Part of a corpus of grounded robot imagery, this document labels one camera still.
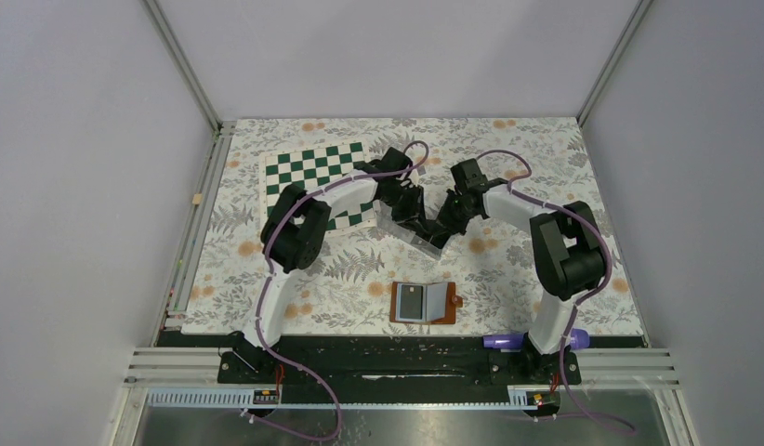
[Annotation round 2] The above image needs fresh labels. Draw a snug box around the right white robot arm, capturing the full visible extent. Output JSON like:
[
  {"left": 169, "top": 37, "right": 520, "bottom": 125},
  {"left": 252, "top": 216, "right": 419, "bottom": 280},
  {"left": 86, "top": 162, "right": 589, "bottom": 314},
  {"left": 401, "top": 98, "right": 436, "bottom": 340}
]
[{"left": 428, "top": 159, "right": 611, "bottom": 383}]

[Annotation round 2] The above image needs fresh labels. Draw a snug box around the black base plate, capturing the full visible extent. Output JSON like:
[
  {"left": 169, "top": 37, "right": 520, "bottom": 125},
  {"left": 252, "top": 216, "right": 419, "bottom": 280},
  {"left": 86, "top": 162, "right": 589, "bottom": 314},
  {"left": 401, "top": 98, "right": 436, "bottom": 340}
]
[{"left": 155, "top": 330, "right": 647, "bottom": 406}]

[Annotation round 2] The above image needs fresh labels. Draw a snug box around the purple marker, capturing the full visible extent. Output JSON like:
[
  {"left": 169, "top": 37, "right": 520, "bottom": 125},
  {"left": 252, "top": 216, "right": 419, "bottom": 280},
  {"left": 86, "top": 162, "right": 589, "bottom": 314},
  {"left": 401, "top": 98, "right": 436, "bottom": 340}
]
[{"left": 482, "top": 329, "right": 590, "bottom": 350}]

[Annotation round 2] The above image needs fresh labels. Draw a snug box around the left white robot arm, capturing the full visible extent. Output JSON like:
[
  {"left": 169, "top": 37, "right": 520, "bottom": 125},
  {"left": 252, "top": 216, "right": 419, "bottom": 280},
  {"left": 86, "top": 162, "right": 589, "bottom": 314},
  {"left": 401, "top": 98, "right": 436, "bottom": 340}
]
[{"left": 240, "top": 140, "right": 437, "bottom": 382}]

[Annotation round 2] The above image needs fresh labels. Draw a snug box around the aluminium frame rail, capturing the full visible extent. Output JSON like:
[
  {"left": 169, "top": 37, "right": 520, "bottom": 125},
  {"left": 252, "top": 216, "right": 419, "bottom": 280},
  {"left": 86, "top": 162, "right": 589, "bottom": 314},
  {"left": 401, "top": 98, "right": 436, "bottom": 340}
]
[{"left": 104, "top": 121, "right": 237, "bottom": 445}]

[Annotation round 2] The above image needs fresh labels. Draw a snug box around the green white chessboard mat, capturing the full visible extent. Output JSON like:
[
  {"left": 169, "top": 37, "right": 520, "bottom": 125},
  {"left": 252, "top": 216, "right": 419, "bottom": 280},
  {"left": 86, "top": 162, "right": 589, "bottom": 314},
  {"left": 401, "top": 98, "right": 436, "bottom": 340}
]
[{"left": 257, "top": 140, "right": 378, "bottom": 237}]

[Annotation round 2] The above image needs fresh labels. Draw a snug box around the brown leather card holder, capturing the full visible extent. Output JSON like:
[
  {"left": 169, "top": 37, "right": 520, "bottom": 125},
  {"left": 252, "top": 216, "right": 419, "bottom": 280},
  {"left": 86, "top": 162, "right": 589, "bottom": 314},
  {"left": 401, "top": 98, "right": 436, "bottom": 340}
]
[{"left": 389, "top": 282, "right": 464, "bottom": 325}]

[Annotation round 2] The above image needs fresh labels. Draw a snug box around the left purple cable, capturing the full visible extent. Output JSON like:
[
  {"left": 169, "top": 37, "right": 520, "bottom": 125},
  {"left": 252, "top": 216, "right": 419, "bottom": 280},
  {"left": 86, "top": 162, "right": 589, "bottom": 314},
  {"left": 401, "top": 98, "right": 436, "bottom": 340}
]
[{"left": 252, "top": 139, "right": 430, "bottom": 444}]

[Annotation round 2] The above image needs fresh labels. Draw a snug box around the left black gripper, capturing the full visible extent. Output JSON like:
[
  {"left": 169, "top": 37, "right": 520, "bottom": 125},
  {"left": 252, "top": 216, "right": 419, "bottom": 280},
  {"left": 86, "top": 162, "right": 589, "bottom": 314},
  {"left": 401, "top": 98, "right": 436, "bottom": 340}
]
[{"left": 381, "top": 184, "right": 429, "bottom": 236}]

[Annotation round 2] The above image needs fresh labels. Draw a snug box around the floral tablecloth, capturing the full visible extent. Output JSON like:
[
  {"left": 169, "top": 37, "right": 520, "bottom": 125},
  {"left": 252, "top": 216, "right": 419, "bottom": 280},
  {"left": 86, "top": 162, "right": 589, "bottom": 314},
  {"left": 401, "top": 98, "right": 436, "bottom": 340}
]
[{"left": 181, "top": 117, "right": 615, "bottom": 335}]

